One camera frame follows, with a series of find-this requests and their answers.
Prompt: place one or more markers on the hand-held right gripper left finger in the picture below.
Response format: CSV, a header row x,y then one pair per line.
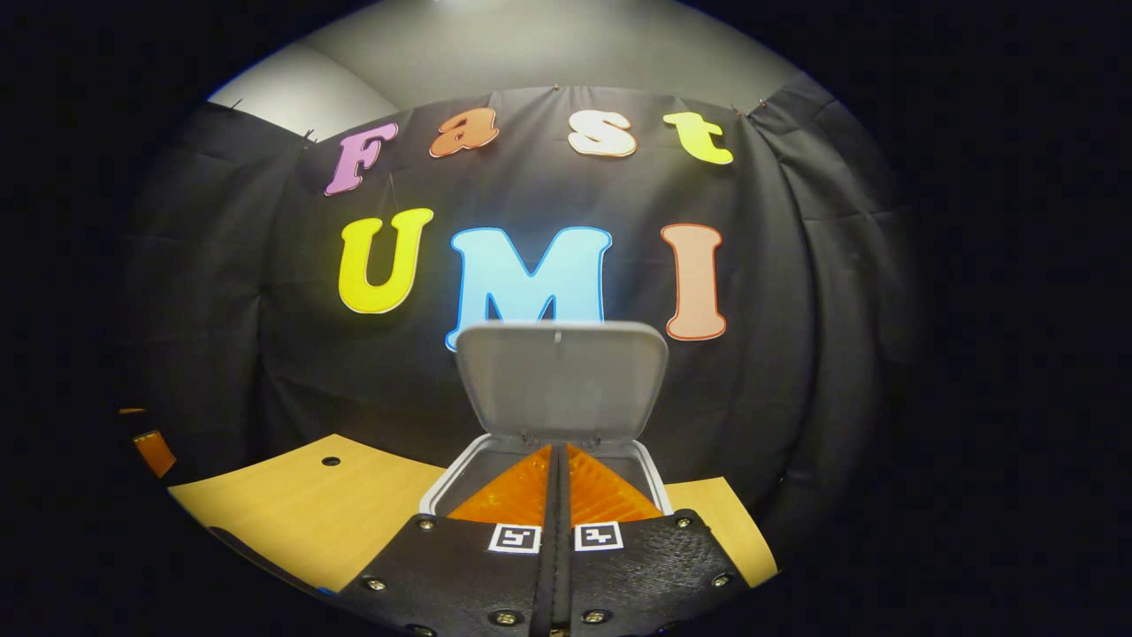
x,y
460,584

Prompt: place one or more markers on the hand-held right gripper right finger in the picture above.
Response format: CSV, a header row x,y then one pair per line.
x,y
654,575

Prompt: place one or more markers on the black backdrop cloth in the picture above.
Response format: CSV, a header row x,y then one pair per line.
x,y
796,354

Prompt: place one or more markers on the white desktop garbage bin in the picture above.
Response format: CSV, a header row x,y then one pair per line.
x,y
562,380

